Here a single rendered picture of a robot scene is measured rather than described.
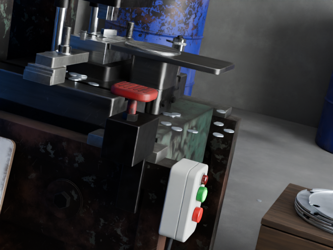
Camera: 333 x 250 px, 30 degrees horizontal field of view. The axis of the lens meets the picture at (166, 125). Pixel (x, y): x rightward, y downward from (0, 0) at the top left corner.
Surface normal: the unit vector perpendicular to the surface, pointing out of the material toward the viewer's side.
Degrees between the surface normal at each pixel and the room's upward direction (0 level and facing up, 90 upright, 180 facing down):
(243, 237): 0
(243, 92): 90
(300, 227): 0
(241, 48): 90
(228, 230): 0
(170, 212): 90
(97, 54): 90
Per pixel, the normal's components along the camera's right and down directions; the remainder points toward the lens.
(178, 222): -0.34, 0.18
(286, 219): 0.18, -0.95
